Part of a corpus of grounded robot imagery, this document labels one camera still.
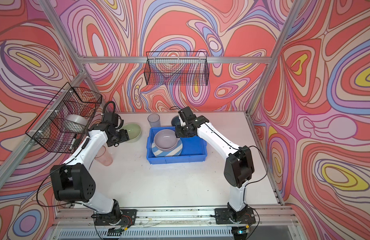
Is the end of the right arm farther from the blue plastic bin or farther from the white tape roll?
the white tape roll

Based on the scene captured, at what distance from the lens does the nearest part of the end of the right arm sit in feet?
2.02

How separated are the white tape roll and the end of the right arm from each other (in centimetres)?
47

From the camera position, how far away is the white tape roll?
712mm
